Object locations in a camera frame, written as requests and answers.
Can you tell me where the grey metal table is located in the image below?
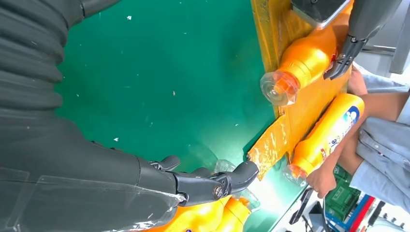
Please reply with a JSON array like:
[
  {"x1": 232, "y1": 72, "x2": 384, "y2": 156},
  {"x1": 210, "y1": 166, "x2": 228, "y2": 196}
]
[{"x1": 355, "y1": 0, "x2": 410, "y2": 76}]

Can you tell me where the black smartphone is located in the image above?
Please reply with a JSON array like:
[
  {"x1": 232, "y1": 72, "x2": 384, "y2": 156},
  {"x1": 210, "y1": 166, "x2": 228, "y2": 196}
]
[{"x1": 288, "y1": 187, "x2": 315, "y2": 225}]

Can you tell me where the blue metal rack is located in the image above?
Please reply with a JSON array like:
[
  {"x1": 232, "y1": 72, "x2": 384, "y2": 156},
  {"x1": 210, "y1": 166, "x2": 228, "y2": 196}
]
[{"x1": 326, "y1": 193, "x2": 369, "y2": 232}]

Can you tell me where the green plastic crate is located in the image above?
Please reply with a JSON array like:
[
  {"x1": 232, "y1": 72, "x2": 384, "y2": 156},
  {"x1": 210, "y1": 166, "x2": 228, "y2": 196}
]
[{"x1": 323, "y1": 165, "x2": 362, "y2": 222}]

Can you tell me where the red metal pole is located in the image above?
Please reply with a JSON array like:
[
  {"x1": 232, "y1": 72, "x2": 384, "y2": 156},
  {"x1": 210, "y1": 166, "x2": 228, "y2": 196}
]
[{"x1": 347, "y1": 195, "x2": 376, "y2": 232}]

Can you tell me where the person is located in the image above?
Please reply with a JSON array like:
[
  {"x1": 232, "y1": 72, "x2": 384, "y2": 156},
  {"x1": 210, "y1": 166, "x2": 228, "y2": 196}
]
[{"x1": 306, "y1": 62, "x2": 410, "y2": 215}]

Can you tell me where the yellow plastic-wrapped board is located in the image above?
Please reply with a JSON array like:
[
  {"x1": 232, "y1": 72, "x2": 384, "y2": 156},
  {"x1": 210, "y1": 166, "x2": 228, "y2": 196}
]
[{"x1": 247, "y1": 0, "x2": 356, "y2": 182}]

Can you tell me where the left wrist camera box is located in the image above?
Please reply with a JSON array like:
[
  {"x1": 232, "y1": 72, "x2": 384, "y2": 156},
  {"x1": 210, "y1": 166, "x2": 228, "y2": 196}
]
[{"x1": 291, "y1": 0, "x2": 351, "y2": 30}]

